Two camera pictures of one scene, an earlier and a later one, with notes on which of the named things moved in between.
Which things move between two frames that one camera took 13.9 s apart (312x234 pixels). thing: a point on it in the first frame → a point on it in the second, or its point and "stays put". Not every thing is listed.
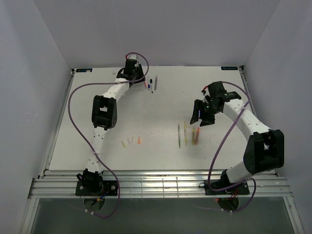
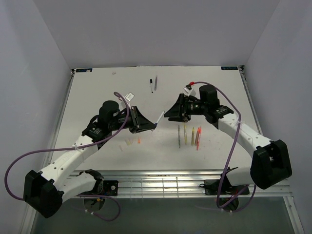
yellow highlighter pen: x=193 y=136 stays put
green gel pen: x=179 y=136 stays put
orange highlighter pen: x=197 y=136 stays put
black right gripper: x=198 y=105 → x=178 y=113
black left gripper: x=140 y=69 → x=139 y=123
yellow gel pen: x=185 y=133 stays put
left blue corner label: x=84 y=69 stays put
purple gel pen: x=155 y=88 stays put
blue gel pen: x=148 y=85 → x=156 y=124
